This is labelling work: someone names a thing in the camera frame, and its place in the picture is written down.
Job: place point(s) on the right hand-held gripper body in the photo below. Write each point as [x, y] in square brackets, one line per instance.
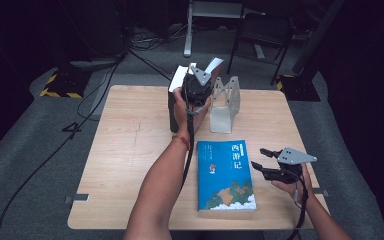
[293, 156]

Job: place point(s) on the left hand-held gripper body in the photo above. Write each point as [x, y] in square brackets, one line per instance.
[196, 90]

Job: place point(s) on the black hardcover book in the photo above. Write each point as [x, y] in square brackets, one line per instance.
[176, 78]

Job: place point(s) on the blue illustrated book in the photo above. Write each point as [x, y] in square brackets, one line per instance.
[225, 176]

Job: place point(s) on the person's left hand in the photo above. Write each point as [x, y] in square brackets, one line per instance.
[180, 116]

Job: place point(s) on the person's right hand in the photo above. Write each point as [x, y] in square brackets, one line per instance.
[305, 190]

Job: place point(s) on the white desk stand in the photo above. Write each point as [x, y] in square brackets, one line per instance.
[188, 33]

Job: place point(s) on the black yellow striped base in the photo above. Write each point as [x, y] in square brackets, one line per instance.
[300, 88]
[65, 83]

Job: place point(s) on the black folding chair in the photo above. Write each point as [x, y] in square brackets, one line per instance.
[263, 28]

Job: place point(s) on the black equipment cabinet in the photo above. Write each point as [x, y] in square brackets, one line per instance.
[93, 30]

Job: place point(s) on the grey slanted metal pole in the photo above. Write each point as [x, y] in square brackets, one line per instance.
[316, 36]

